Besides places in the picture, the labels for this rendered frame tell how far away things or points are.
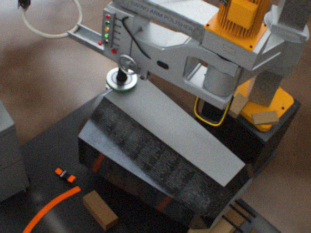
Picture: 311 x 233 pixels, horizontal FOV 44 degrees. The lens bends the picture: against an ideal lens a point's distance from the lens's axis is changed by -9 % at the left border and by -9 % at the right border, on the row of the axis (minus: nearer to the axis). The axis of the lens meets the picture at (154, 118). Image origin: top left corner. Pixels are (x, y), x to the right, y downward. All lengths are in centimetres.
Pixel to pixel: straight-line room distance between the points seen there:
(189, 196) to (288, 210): 132
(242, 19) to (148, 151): 118
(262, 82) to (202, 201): 99
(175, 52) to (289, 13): 81
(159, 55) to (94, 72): 185
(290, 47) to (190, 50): 75
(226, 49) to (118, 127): 103
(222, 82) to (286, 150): 185
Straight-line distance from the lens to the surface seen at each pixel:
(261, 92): 311
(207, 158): 268
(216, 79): 235
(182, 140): 272
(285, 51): 275
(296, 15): 267
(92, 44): 282
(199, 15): 223
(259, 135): 306
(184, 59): 237
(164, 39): 248
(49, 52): 449
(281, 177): 387
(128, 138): 279
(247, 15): 195
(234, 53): 215
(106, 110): 287
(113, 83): 289
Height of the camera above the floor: 300
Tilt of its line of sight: 50 degrees down
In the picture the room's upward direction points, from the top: 11 degrees clockwise
